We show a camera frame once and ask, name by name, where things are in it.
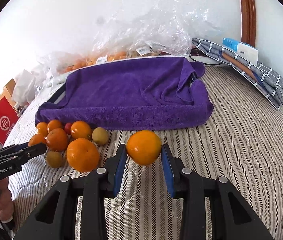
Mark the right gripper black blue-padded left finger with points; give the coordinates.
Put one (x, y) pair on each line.
(55, 216)

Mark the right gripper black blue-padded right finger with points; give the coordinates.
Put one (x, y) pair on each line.
(231, 215)

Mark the person's left hand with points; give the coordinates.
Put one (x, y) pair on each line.
(6, 202)

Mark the red paper bag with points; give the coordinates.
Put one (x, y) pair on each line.
(8, 119)

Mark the brownish green small fruit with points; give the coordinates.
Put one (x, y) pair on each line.
(54, 159)

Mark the large front orange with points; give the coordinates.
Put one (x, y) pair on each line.
(82, 155)

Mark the small red tomato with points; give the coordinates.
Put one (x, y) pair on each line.
(67, 128)

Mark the white plastic bag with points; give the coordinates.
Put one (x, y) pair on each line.
(24, 90)

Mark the orange behind large one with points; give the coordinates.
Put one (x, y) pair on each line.
(81, 129)

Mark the yellow-green small fruit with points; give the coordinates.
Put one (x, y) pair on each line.
(100, 136)

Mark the folded grey checked cloth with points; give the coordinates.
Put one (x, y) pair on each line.
(265, 79)

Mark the purple towel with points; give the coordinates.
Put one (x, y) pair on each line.
(153, 93)

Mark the blue white tissue box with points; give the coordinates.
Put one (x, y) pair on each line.
(245, 50)

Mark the clear plastic bags pile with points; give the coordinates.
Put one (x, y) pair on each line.
(167, 28)

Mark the bagged oranges at wall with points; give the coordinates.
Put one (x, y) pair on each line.
(91, 61)

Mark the brown wooden door frame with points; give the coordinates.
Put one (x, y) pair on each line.
(248, 20)

